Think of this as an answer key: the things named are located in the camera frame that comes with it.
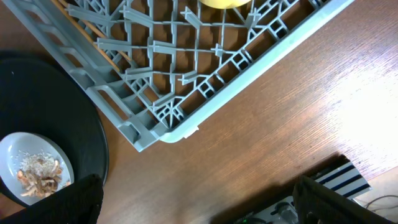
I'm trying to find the food scraps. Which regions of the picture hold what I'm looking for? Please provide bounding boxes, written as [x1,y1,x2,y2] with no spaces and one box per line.
[17,152,72,198]

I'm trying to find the grey dishwasher rack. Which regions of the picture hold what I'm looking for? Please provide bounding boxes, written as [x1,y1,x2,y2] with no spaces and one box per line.
[5,0,350,151]

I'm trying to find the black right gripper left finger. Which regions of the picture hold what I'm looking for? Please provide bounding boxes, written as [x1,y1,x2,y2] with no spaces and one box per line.
[1,174,104,224]

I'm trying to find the black round tray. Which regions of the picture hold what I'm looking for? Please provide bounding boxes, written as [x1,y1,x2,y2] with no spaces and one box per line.
[0,57,109,208]

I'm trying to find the wooden chopstick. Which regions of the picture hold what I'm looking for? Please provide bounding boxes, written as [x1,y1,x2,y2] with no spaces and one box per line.
[58,0,131,61]
[51,0,120,72]

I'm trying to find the grey plate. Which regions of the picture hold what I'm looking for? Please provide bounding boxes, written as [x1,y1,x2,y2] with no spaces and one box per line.
[1,132,75,206]

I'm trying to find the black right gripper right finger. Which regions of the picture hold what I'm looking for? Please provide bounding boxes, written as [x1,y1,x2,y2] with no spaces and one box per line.
[292,176,393,224]

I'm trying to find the yellow bowl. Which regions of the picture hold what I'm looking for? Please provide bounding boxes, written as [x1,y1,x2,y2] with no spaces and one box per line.
[200,0,251,9]

